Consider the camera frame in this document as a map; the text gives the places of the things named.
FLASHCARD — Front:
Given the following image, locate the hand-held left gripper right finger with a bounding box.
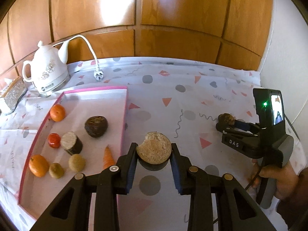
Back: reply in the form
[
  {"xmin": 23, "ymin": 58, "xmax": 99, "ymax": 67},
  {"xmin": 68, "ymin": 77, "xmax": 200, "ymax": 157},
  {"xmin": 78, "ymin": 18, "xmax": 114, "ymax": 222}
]
[{"xmin": 170, "ymin": 144, "xmax": 277, "ymax": 231}]

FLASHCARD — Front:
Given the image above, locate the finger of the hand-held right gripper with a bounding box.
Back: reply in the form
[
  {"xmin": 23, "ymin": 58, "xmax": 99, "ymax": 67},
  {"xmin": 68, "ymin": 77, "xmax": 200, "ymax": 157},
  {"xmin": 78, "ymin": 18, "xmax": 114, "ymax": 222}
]
[
  {"xmin": 232, "ymin": 119, "xmax": 261, "ymax": 131},
  {"xmin": 216, "ymin": 122, "xmax": 256, "ymax": 138}
]

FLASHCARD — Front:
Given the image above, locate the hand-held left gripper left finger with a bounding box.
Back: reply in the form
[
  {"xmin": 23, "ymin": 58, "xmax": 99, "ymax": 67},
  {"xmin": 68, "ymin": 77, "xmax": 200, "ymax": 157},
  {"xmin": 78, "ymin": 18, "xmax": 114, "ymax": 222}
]
[{"xmin": 30, "ymin": 143, "xmax": 139, "ymax": 231}]

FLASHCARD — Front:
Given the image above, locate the dark brown round fruit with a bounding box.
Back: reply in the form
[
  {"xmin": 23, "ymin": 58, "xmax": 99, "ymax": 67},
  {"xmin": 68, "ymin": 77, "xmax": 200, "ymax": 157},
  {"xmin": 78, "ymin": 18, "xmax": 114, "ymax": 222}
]
[
  {"xmin": 218, "ymin": 113, "xmax": 235, "ymax": 127},
  {"xmin": 84, "ymin": 116, "xmax": 109, "ymax": 139}
]

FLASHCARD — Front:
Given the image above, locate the carrot piece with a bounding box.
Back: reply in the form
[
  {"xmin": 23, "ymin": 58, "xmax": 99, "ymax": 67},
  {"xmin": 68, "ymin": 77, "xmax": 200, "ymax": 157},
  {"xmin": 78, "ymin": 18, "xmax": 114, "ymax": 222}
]
[{"xmin": 103, "ymin": 146, "xmax": 116, "ymax": 171}]

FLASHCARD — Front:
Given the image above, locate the sugarcane piece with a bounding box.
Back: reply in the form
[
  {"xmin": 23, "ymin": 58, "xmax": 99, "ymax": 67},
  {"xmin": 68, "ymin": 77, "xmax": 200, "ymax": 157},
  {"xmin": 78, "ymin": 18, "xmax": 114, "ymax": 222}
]
[
  {"xmin": 136, "ymin": 131, "xmax": 172, "ymax": 171},
  {"xmin": 60, "ymin": 131, "xmax": 84, "ymax": 156}
]

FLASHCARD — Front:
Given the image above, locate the white tray with pink rim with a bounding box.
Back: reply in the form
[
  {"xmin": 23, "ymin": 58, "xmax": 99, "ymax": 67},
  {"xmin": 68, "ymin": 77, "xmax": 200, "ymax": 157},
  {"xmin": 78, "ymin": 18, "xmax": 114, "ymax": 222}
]
[{"xmin": 18, "ymin": 86, "xmax": 130, "ymax": 231}]

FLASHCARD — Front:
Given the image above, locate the red tomato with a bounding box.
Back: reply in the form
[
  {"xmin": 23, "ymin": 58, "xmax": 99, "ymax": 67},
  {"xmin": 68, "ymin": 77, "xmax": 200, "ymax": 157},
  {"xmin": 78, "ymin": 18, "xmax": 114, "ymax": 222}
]
[{"xmin": 47, "ymin": 133, "xmax": 62, "ymax": 149}]

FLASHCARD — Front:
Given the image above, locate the orange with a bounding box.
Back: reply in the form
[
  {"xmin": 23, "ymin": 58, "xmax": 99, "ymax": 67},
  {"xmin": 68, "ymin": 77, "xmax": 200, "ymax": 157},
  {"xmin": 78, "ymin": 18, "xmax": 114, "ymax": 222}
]
[{"xmin": 28, "ymin": 154, "xmax": 49, "ymax": 177}]

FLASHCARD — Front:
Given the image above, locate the person's right forearm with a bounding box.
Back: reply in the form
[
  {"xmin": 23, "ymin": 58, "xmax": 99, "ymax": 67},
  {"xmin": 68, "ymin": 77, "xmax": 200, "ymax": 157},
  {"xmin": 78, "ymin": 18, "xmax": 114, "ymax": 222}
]
[{"xmin": 277, "ymin": 173, "xmax": 307, "ymax": 231}]

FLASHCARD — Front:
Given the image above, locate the person's right hand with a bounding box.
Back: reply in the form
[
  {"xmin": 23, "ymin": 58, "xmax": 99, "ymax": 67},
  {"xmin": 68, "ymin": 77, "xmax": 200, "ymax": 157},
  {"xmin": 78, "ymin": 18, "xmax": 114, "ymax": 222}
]
[{"xmin": 250, "ymin": 158, "xmax": 300, "ymax": 201}]

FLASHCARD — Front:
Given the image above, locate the patterned white tablecloth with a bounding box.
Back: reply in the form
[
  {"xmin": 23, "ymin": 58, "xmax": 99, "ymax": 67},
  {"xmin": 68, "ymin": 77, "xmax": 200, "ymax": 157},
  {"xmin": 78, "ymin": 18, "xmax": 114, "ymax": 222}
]
[{"xmin": 0, "ymin": 56, "xmax": 304, "ymax": 231}]

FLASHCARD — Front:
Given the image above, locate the small kiwi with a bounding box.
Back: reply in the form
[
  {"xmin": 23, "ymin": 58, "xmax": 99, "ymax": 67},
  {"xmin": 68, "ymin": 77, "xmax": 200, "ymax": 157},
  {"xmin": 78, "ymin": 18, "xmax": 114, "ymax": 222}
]
[{"xmin": 49, "ymin": 163, "xmax": 65, "ymax": 179}]

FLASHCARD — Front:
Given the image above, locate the small tangerine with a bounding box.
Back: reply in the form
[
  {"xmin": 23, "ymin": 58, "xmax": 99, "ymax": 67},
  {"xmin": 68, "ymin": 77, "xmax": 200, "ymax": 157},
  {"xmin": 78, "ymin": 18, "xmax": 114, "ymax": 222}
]
[{"xmin": 49, "ymin": 104, "xmax": 66, "ymax": 122}]

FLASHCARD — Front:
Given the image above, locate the white ceramic electric kettle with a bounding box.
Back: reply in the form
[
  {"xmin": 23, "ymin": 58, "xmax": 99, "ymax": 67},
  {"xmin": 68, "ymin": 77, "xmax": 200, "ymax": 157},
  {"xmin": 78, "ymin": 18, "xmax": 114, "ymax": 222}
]
[{"xmin": 22, "ymin": 41, "xmax": 71, "ymax": 98}]

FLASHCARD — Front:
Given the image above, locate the glittery tissue box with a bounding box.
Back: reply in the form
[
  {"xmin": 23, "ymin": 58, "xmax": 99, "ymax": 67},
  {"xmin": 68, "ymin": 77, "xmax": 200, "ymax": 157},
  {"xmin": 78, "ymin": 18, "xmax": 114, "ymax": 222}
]
[{"xmin": 0, "ymin": 76, "xmax": 28, "ymax": 115}]

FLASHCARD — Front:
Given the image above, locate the black cable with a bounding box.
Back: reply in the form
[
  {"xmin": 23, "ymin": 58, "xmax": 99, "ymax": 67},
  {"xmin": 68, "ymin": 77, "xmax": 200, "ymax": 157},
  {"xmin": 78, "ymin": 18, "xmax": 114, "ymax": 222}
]
[{"xmin": 244, "ymin": 157, "xmax": 264, "ymax": 191}]

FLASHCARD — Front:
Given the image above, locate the white power cable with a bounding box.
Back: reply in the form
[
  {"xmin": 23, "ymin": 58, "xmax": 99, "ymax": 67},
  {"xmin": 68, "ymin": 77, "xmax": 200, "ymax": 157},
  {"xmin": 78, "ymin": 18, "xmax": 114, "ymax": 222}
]
[{"xmin": 53, "ymin": 35, "xmax": 105, "ymax": 82}]

